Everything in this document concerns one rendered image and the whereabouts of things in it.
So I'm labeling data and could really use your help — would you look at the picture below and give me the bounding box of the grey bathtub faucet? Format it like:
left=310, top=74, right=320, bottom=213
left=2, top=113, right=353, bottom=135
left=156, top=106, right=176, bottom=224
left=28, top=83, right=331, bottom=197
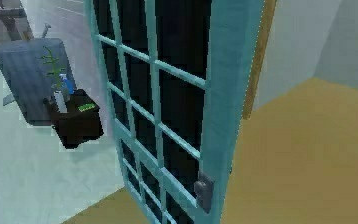
left=41, top=22, right=52, bottom=39

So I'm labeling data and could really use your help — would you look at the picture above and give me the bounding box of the grey door handle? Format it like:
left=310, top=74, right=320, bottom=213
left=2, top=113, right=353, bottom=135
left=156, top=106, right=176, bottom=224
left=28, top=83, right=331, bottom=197
left=193, top=171, right=216, bottom=214

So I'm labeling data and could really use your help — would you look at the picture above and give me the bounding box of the black side table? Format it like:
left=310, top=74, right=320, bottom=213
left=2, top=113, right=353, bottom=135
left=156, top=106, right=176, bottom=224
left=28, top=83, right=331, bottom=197
left=43, top=88, right=105, bottom=150

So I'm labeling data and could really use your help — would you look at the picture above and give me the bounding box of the teal glass-paned room door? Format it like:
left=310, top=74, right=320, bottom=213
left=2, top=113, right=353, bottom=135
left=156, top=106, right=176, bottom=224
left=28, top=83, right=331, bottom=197
left=83, top=0, right=266, bottom=224

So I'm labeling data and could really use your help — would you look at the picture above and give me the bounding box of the green house plant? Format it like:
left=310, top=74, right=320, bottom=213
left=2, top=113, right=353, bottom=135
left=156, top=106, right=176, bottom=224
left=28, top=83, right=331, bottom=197
left=39, top=45, right=68, bottom=92

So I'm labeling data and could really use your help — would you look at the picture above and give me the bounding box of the white bottle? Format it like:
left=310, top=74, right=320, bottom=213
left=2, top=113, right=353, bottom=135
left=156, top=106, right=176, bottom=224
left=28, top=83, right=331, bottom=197
left=53, top=89, right=69, bottom=114

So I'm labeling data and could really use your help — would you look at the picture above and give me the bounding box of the wooden door frame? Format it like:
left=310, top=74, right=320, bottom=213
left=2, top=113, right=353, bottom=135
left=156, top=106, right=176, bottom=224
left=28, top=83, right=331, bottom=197
left=241, top=0, right=278, bottom=121

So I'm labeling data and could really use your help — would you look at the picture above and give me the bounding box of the dark wooden shelf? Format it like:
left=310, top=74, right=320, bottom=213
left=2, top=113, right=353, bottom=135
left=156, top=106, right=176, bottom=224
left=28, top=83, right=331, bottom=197
left=0, top=0, right=35, bottom=42

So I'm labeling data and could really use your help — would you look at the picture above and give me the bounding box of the blue spray bottle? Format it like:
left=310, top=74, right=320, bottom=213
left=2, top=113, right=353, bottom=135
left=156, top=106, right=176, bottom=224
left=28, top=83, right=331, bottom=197
left=58, top=73, right=76, bottom=96

